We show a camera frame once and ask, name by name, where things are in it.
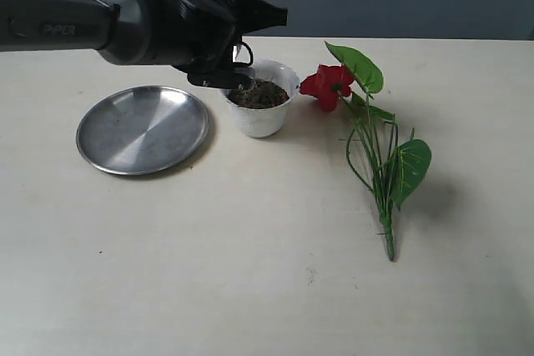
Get round steel plate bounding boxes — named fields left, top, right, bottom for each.
left=76, top=85, right=210, bottom=176

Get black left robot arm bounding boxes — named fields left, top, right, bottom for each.
left=1, top=0, right=288, bottom=81

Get red artificial anthurium flower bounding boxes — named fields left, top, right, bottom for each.
left=300, top=42, right=432, bottom=262

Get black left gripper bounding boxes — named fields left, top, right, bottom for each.
left=166, top=0, right=288, bottom=73

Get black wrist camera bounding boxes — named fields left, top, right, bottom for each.
left=187, top=63, right=254, bottom=91

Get white plastic flower pot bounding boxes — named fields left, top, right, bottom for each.
left=219, top=59, right=300, bottom=138

